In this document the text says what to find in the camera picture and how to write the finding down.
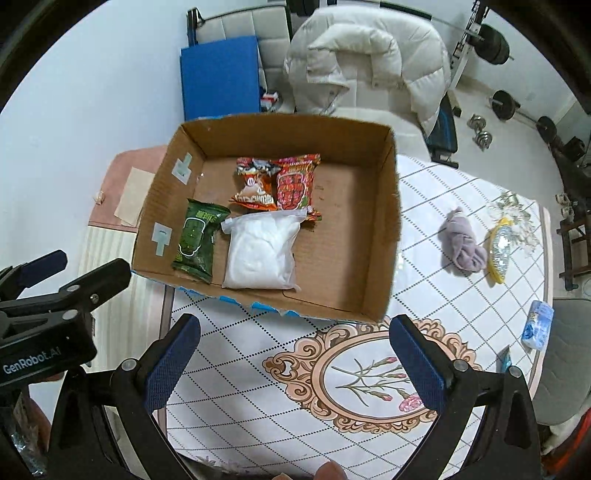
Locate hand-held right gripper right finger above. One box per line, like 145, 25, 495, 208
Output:
389, 315, 543, 480

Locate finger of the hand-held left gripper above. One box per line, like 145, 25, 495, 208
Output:
0, 259, 132, 330
0, 250, 68, 303

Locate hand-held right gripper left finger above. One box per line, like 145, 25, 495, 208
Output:
48, 314, 201, 480

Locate person's right hand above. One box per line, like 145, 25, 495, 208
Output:
314, 462, 347, 480

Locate white patterned tablecloth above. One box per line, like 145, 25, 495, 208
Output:
157, 154, 550, 480

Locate beige paper sheet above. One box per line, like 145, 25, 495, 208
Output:
115, 167, 155, 227

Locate small blue sachet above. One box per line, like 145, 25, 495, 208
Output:
496, 346, 520, 377

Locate green snack packet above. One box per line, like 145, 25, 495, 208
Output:
172, 198, 230, 287

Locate pink mat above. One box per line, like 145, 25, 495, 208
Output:
88, 145, 169, 229

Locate light blue tissue pack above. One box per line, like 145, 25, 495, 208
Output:
521, 300, 555, 352

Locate purple knotted cloth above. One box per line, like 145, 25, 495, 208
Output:
438, 208, 491, 273

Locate glittery yellow-edged pouch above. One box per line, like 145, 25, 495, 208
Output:
485, 217, 515, 286

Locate clear bag of white powder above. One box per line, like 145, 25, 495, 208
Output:
221, 210, 308, 291

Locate grey chair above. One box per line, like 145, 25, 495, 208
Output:
531, 298, 591, 425

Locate brown cardboard box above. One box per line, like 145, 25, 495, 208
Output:
130, 114, 402, 324

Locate orange snack packet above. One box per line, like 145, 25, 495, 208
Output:
230, 157, 280, 210

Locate crumpled clear plastic wrappers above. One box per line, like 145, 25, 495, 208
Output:
485, 190, 541, 252

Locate black metal rack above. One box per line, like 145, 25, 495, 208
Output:
551, 152, 591, 291

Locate red snack packet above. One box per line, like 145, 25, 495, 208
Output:
272, 154, 322, 223

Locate blue board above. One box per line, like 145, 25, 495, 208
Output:
180, 36, 262, 121

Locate black and blue weight bench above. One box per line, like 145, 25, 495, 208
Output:
425, 90, 462, 167

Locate white padded chair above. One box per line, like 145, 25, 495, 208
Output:
187, 4, 296, 116
337, 83, 432, 162

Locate black barbell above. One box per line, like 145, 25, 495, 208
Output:
489, 90, 559, 139

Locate white puffer jacket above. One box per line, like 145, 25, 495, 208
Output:
284, 7, 453, 137

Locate barbell rack with plates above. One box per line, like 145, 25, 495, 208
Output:
450, 0, 515, 88

